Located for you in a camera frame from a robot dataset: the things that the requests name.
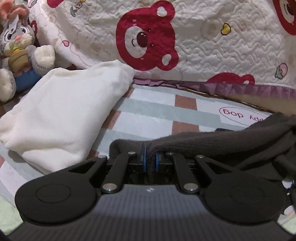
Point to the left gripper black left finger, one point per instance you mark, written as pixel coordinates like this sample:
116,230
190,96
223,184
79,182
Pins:
129,165

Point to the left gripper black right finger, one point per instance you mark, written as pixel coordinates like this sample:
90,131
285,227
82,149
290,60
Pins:
173,168

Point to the dark brown knit sweater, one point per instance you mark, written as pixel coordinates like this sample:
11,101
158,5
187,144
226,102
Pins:
265,149

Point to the folded cream white garment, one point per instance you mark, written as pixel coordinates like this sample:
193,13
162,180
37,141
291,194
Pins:
55,125

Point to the light green blanket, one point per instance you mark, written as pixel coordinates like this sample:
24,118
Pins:
9,217

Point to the cartoon print floor mat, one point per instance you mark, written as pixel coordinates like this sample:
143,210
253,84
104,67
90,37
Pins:
287,216

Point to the white quilt with red bears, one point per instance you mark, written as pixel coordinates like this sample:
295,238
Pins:
241,47

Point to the grey plush bunny toy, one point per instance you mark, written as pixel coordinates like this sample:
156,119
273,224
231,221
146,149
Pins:
22,63

